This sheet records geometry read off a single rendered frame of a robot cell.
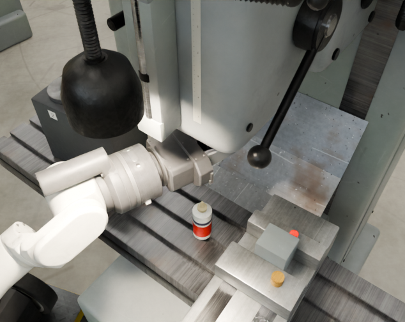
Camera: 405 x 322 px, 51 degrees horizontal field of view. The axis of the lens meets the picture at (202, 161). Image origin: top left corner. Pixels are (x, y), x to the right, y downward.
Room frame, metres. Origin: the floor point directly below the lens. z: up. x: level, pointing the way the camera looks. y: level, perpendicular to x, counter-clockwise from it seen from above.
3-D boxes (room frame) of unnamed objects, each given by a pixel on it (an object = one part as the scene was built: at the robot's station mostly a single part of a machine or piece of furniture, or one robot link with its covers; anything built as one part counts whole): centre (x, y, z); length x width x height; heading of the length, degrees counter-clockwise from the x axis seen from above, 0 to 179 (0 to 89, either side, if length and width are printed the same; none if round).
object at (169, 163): (0.43, 0.07, 1.22); 0.13 x 0.12 x 0.10; 31
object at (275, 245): (0.39, -0.13, 1.04); 0.06 x 0.05 x 0.06; 55
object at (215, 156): (0.45, -0.03, 1.22); 0.06 x 0.02 x 0.03; 121
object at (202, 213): (0.50, 0.00, 0.98); 0.04 x 0.04 x 0.11
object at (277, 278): (0.33, -0.13, 1.05); 0.02 x 0.02 x 0.02
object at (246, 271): (0.34, -0.10, 1.02); 0.15 x 0.06 x 0.04; 55
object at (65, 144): (0.72, 0.25, 1.03); 0.22 x 0.12 x 0.20; 60
